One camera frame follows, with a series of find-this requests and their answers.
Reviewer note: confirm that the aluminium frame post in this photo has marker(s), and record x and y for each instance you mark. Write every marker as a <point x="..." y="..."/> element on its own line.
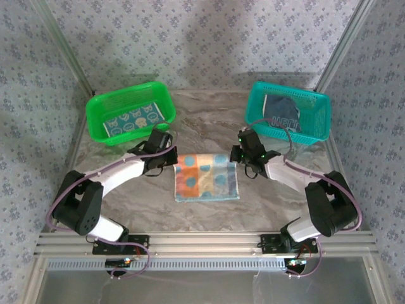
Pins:
<point x="68" y="47"/>
<point x="341" y="47"/>

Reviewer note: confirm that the teal rabbit print towel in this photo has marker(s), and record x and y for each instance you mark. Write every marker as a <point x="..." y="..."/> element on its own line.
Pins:
<point x="133" y="122"/>

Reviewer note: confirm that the steel lower panel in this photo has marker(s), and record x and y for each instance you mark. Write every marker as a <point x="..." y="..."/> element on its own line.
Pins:
<point x="202" y="286"/>

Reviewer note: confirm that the green plastic basket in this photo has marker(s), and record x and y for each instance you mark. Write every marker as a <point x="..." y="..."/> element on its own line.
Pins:
<point x="104" y="107"/>

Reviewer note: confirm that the teal plastic basket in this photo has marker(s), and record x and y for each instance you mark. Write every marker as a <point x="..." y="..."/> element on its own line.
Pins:
<point x="319" y="120"/>

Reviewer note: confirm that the small circuit board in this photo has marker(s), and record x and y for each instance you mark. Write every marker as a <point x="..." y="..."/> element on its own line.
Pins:
<point x="297" y="262"/>
<point x="118" y="262"/>

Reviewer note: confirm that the aluminium table side rail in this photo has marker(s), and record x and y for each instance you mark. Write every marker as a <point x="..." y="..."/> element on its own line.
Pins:
<point x="335" y="155"/>
<point x="75" y="142"/>

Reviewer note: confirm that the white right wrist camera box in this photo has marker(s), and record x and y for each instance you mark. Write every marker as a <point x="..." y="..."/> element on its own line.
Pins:
<point x="242" y="129"/>

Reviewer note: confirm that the polka dot multicolour towel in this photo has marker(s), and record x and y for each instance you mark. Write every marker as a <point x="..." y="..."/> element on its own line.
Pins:
<point x="205" y="180"/>

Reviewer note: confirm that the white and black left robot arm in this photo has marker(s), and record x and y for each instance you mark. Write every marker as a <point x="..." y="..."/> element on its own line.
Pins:
<point x="120" y="174"/>

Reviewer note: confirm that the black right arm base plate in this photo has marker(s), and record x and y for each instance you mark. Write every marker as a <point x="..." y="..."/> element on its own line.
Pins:
<point x="269" y="242"/>

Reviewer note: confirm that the dark blue towel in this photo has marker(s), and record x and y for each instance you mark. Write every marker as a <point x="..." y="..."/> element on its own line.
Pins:
<point x="281" y="111"/>

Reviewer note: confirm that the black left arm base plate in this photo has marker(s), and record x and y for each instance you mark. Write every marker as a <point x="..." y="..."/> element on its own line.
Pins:
<point x="139" y="240"/>

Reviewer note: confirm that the aluminium mounting rail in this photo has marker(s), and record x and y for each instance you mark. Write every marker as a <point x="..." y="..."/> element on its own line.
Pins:
<point x="205" y="244"/>

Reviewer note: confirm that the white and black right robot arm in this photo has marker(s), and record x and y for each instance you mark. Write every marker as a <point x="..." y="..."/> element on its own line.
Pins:
<point x="329" y="206"/>

